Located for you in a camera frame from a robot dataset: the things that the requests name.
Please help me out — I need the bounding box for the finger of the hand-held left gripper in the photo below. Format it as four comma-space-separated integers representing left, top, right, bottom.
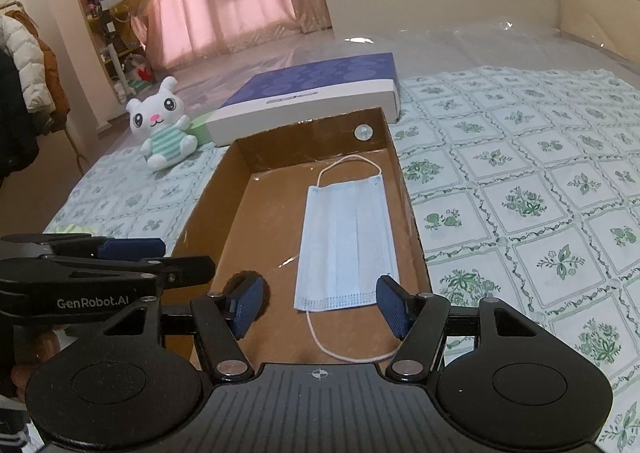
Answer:
0, 255, 217, 291
0, 233, 167, 262

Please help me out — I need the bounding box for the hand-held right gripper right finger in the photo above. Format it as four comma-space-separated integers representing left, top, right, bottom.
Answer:
375, 275, 548, 385

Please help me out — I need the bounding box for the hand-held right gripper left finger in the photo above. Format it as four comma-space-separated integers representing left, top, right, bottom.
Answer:
101, 276, 266, 385

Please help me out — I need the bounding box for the blue face mask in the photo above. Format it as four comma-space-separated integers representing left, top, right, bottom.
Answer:
292, 155, 404, 364

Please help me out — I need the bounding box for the brown cardboard box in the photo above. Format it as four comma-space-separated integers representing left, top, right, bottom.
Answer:
167, 107, 434, 375

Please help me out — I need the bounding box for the person's left hand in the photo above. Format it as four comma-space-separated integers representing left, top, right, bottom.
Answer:
9, 327, 68, 401

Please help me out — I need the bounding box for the yellow-green cloth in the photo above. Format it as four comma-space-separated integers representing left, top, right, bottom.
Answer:
52, 222, 98, 236

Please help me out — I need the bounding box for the white plush rabbit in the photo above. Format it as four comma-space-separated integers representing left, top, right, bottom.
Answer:
125, 76, 197, 170

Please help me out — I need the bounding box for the green box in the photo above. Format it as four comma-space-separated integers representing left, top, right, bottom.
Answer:
187, 114, 217, 148

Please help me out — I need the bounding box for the red and white toy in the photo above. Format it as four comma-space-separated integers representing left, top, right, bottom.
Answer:
121, 53, 154, 84

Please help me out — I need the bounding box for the brown jacket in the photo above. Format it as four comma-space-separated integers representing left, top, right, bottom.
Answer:
5, 8, 71, 124

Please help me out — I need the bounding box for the white puffer jacket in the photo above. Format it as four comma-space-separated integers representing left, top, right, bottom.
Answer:
0, 13, 56, 114

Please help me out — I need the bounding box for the purple and white box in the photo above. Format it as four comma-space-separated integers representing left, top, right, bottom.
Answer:
205, 52, 402, 148

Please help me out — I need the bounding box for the plastic-covered mattress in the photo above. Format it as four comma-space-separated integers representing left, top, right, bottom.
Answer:
170, 19, 640, 134

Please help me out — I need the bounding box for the beige headboard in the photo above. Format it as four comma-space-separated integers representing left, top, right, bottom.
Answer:
556, 0, 640, 70

